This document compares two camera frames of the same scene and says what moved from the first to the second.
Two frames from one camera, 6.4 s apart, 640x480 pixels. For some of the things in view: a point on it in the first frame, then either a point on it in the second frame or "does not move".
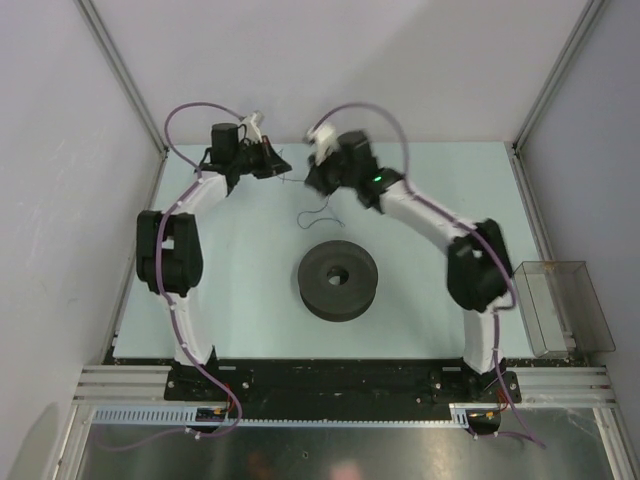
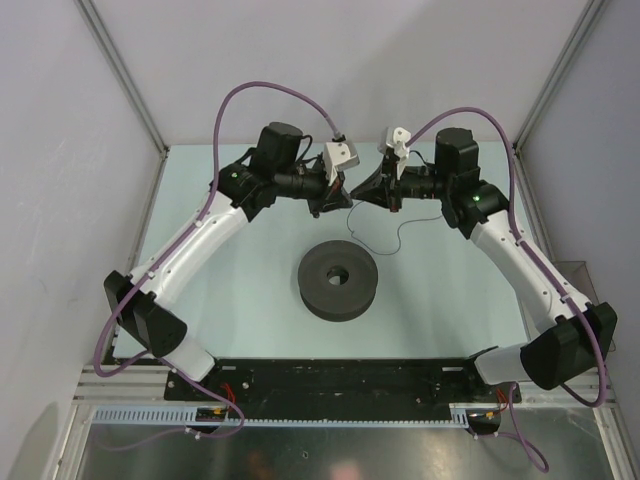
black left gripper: (271, 164) → (330, 197)
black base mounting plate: (344, 389) does not move
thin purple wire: (312, 211) → (398, 231)
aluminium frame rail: (541, 385) does not move
